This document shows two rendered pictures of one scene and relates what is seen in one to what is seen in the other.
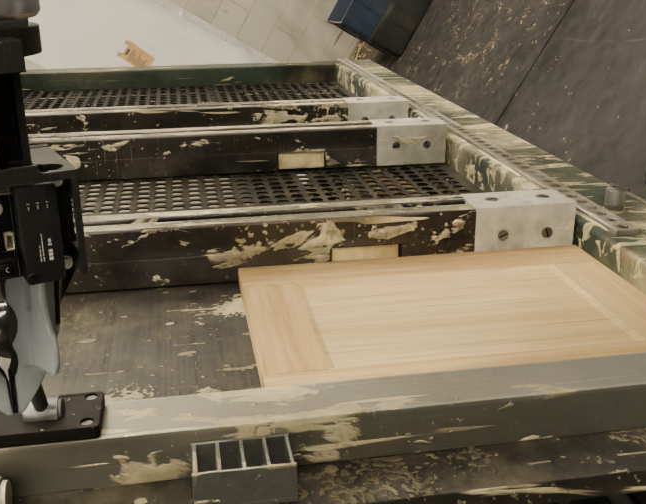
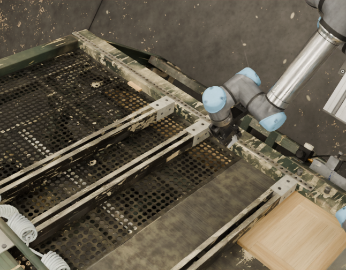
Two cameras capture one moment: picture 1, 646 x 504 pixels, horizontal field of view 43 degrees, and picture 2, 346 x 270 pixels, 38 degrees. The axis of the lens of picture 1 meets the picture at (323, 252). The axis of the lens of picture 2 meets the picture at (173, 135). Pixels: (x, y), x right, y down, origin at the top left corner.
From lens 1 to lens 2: 1.64 m
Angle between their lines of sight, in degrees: 40
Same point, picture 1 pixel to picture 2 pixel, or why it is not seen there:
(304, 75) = (65, 49)
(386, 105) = (168, 105)
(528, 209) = (290, 189)
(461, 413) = not seen: outside the picture
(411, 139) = (202, 134)
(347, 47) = not seen: outside the picture
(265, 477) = not seen: outside the picture
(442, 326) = (302, 245)
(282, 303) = (265, 252)
